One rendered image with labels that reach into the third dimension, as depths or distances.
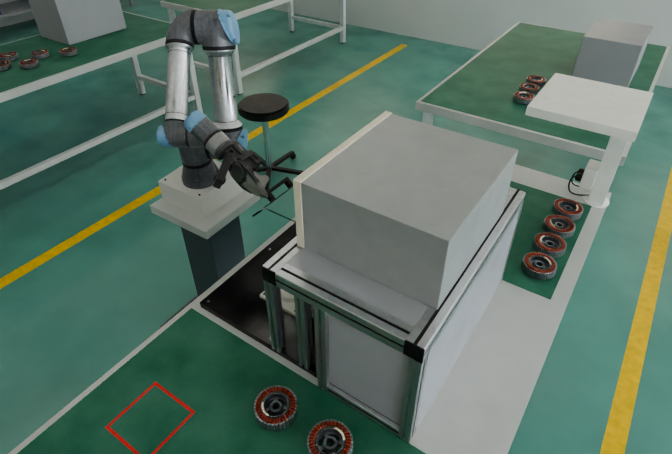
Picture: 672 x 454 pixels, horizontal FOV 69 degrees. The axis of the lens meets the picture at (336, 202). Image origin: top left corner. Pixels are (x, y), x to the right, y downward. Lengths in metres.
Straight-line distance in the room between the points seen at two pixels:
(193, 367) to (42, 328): 1.50
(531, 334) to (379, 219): 0.76
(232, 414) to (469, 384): 0.64
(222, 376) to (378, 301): 0.55
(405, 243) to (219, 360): 0.71
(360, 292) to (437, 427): 0.43
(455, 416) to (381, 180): 0.65
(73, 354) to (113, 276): 0.52
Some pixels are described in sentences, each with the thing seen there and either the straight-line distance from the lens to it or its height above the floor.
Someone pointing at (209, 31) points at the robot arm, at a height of 1.43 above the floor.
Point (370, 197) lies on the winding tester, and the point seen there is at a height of 1.32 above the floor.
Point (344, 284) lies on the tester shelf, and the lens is 1.17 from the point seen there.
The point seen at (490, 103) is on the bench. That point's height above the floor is 0.75.
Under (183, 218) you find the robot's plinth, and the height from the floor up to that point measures 0.75.
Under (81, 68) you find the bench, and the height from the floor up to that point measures 0.74.
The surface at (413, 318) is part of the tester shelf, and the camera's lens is 1.11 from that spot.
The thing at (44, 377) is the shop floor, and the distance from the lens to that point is 2.71.
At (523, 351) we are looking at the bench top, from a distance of 1.60.
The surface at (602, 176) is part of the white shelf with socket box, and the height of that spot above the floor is 0.88.
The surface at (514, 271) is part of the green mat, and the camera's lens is 1.82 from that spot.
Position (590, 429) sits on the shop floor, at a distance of 2.46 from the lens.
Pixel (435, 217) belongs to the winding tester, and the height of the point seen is 1.32.
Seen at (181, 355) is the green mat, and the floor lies 0.75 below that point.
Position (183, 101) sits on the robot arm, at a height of 1.24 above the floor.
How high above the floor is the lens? 1.95
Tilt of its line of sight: 36 degrees down
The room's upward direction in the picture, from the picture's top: straight up
